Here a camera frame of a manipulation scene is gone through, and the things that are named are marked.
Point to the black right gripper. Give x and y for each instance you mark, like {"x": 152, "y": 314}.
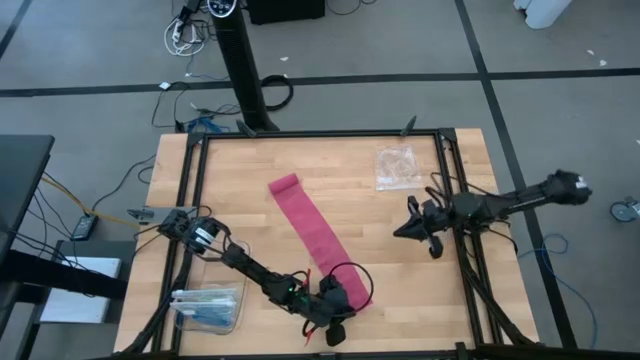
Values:
{"x": 434, "y": 217}

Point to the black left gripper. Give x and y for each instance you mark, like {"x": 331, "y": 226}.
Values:
{"x": 332, "y": 302}

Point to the clear zip bag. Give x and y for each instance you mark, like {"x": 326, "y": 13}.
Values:
{"x": 399, "y": 167}

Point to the pink elastic bandage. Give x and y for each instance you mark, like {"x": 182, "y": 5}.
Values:
{"x": 310, "y": 220}

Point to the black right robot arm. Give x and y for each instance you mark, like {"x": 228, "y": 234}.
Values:
{"x": 525, "y": 197}

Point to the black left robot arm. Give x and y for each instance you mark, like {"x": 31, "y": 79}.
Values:
{"x": 245, "y": 260}

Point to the bagged green bandage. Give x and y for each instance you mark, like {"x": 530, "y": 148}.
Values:
{"x": 205, "y": 296}

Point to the bagged blue bandage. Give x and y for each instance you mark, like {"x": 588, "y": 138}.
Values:
{"x": 205, "y": 317}

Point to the clear plastic bin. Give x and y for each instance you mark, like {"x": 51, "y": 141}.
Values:
{"x": 240, "y": 300}

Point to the grey caster wheel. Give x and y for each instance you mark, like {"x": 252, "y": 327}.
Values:
{"x": 622, "y": 211}

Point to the grey cabinet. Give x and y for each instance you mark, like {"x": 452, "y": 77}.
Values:
{"x": 100, "y": 248}

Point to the black tower fan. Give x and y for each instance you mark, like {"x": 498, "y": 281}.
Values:
{"x": 240, "y": 60}

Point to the white trash bin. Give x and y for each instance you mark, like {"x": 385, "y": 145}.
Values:
{"x": 545, "y": 12}

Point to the black box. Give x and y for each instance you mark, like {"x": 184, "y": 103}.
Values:
{"x": 285, "y": 10}

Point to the black power adapter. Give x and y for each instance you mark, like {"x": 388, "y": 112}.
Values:
{"x": 84, "y": 227}

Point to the small white plug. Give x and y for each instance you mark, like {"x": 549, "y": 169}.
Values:
{"x": 165, "y": 86}

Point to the black desk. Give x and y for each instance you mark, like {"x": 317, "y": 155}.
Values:
{"x": 20, "y": 170}

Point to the black aluminium table frame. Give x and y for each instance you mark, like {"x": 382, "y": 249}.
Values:
{"x": 430, "y": 132}

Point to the black frame clamp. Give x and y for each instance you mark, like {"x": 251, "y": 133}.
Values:
{"x": 409, "y": 126}
{"x": 246, "y": 129}

